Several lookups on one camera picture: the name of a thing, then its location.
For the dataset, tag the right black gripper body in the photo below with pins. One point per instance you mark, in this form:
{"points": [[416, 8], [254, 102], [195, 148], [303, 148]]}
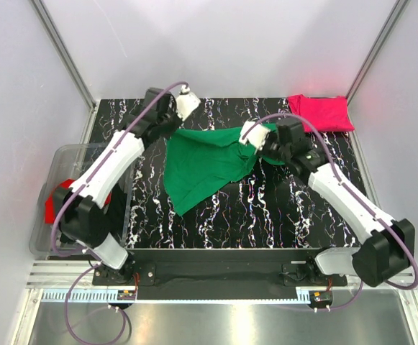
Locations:
{"points": [[273, 148]]}

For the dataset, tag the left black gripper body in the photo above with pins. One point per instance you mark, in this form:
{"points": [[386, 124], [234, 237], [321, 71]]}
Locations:
{"points": [[170, 121]]}

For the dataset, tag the green t shirt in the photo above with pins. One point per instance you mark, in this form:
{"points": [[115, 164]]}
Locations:
{"points": [[199, 163]]}

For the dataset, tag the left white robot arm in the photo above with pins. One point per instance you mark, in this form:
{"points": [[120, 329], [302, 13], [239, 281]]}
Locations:
{"points": [[121, 152]]}

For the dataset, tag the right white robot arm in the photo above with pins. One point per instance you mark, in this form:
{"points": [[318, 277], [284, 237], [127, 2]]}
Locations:
{"points": [[386, 250]]}

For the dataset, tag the folded pink t shirt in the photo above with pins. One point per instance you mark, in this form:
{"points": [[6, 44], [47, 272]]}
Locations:
{"points": [[325, 114]]}

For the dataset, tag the black t shirt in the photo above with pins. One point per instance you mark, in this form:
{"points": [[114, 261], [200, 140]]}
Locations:
{"points": [[117, 212]]}

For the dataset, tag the clear plastic bin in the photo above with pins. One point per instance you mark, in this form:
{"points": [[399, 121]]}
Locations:
{"points": [[70, 162]]}

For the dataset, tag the red t shirt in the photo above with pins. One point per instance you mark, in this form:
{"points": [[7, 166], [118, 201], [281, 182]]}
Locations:
{"points": [[52, 203]]}

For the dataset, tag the right orange connector block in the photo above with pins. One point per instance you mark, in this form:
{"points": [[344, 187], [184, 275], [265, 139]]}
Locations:
{"points": [[323, 296]]}

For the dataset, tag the orange connector block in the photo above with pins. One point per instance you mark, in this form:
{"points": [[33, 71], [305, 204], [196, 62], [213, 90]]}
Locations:
{"points": [[127, 295], [323, 296]]}

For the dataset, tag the left orange connector block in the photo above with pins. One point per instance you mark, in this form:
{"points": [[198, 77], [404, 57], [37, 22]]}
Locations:
{"points": [[127, 295]]}

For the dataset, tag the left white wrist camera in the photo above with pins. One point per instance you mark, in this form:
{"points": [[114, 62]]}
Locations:
{"points": [[186, 103]]}

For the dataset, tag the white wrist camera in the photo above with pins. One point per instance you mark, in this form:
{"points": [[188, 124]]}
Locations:
{"points": [[186, 103], [254, 135]]}

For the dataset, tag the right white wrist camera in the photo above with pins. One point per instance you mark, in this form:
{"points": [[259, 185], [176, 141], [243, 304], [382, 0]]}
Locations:
{"points": [[254, 135]]}

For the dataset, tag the left aluminium frame post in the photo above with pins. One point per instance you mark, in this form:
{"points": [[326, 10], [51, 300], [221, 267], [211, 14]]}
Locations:
{"points": [[55, 37]]}

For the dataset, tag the aluminium frame post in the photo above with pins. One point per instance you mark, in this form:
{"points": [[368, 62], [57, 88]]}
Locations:
{"points": [[381, 39], [55, 37]]}

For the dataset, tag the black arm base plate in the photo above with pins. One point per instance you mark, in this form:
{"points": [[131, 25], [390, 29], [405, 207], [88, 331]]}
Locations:
{"points": [[281, 256]]}

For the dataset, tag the right aluminium frame post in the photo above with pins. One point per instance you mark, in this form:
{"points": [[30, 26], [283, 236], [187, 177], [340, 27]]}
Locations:
{"points": [[381, 39]]}

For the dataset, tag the aluminium front rail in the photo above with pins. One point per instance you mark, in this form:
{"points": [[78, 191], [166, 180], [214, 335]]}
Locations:
{"points": [[60, 273]]}

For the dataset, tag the white slotted cable duct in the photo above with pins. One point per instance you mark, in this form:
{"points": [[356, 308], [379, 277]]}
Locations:
{"points": [[148, 295]]}

